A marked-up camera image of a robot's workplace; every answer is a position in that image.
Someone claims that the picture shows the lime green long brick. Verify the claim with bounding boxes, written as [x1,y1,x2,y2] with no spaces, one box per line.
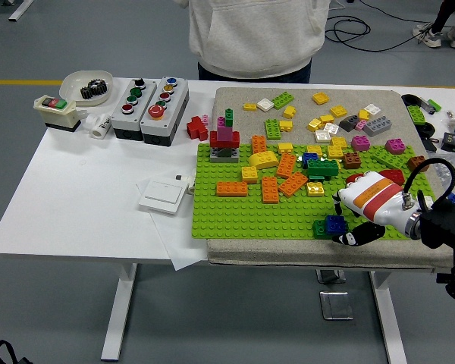
[271,92,295,110]
[371,146,410,170]

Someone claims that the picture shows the grey four-button box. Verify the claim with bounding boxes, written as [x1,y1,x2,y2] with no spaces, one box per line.
[110,78,158,142]

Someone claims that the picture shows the white wall switch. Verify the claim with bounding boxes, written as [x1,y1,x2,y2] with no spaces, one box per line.
[137,180,187,215]

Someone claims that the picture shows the red cross-shaped brick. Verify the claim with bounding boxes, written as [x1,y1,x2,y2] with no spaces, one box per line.
[186,116,209,142]

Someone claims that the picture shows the black strap loop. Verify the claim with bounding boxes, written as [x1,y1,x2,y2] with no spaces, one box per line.
[0,339,35,364]

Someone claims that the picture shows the robot right hand white shell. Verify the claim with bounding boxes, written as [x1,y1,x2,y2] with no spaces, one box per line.
[331,171,420,247]

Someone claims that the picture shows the brown square brick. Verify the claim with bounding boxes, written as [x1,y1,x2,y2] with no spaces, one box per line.
[407,155,430,174]
[343,152,362,170]

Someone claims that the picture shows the white pipe fitting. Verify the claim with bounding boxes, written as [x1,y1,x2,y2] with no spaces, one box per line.
[85,112,113,140]

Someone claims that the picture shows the white table leg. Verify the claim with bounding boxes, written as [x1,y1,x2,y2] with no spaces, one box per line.
[100,262,138,362]
[368,271,408,364]

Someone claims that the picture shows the red wide tower brick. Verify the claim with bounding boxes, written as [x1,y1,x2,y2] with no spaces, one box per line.
[209,130,240,149]

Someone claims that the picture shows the dark green long brick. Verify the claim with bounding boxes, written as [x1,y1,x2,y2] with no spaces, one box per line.
[312,218,352,240]
[306,158,340,178]

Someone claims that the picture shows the silver floor socket plate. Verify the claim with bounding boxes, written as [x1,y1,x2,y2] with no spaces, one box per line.
[315,268,347,284]
[318,290,354,322]

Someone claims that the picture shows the white bowl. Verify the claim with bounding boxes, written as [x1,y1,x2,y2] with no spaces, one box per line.
[58,70,114,108]

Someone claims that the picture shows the grey emergency stop button box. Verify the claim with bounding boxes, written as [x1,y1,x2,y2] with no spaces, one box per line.
[140,77,190,147]

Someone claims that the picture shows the yellow curved brick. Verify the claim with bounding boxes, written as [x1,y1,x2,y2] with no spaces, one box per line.
[248,150,280,170]

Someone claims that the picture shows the orange long brick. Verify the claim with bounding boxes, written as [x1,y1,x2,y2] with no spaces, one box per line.
[278,171,309,199]
[275,152,297,179]
[261,175,281,204]
[215,180,249,197]
[251,134,268,155]

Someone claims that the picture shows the dark grey sloped brick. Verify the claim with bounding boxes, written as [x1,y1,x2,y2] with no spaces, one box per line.
[339,115,360,133]

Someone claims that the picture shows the cream red-green switch box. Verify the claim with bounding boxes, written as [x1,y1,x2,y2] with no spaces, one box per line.
[33,94,83,133]

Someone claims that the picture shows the grey tower base brick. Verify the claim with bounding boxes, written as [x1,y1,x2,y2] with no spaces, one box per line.
[209,146,240,164]

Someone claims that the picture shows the background person white sneakers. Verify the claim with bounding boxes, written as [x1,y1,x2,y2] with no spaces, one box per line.
[412,0,455,49]

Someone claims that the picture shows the black gear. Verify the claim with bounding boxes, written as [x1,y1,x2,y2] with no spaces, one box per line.
[87,78,108,98]
[79,83,99,102]

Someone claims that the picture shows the light grey long brick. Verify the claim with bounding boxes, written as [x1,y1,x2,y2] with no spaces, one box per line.
[362,116,394,138]

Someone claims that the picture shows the black floor cable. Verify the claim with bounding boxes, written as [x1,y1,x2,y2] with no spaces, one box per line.
[324,14,433,53]

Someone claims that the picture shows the lime green medium brick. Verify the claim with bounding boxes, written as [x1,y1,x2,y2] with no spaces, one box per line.
[406,105,426,125]
[264,118,283,141]

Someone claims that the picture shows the lime green studded baseplate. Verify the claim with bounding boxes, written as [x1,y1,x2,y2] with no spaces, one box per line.
[191,142,453,240]

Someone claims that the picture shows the white background table frame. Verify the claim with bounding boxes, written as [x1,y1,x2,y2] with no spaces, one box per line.
[2,0,35,22]

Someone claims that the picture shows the grey-brown foam mat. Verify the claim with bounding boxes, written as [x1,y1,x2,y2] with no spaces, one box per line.
[206,86,455,269]

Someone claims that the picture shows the pink square brick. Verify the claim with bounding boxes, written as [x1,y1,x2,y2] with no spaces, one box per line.
[384,138,406,155]
[350,135,371,152]

